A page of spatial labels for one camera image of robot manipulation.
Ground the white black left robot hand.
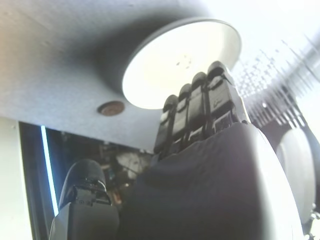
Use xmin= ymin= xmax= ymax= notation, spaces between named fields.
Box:
xmin=48 ymin=60 xmax=301 ymax=240

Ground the blue white light strip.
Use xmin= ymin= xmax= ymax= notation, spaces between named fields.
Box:
xmin=40 ymin=124 xmax=60 ymax=216

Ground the orange swirl cookie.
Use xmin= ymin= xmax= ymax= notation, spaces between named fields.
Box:
xmin=97 ymin=100 xmax=125 ymax=117

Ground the silver wire plate rack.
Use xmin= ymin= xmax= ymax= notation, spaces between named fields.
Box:
xmin=234 ymin=32 xmax=320 ymax=129

